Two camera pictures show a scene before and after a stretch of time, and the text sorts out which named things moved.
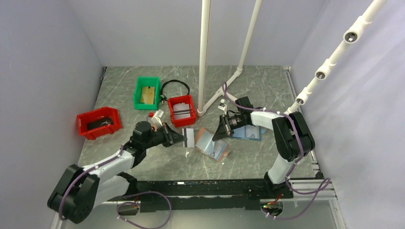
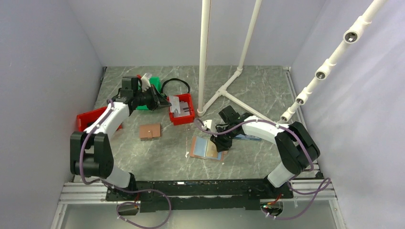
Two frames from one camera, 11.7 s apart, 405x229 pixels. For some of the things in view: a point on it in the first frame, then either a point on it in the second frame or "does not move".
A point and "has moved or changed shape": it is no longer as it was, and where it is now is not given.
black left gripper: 171,136 → 157,100
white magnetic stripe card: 190,136 → 175,101
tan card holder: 216,150 has moved or changed shape
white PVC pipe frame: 203,108 does not move
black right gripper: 223,130 → 221,145
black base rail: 165,196 does not move
